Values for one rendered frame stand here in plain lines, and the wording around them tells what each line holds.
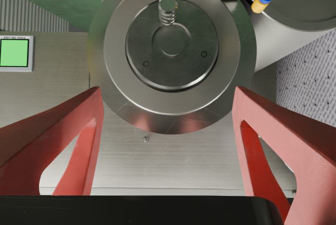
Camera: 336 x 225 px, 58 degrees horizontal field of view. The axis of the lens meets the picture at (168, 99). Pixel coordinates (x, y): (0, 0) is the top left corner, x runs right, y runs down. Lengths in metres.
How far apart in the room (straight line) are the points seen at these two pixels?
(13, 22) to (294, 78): 3.35
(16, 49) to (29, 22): 3.16
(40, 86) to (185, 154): 0.31
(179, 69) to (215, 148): 0.37
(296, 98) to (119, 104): 0.27
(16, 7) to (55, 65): 3.09
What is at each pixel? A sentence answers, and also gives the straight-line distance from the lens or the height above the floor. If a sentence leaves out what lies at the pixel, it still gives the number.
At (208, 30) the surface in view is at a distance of 0.25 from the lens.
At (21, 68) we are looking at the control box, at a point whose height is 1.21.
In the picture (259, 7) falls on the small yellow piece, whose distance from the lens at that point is 0.22.
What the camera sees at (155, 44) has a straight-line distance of 0.25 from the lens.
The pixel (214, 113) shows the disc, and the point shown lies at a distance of 0.26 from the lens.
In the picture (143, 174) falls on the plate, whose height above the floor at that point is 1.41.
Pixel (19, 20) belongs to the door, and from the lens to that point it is 3.70.
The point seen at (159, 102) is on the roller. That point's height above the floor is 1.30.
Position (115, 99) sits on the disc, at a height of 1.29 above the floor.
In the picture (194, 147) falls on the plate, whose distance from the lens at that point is 0.59.
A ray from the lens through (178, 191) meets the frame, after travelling 0.60.
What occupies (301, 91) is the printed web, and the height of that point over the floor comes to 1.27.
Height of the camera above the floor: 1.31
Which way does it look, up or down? 4 degrees down
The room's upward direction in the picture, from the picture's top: 179 degrees counter-clockwise
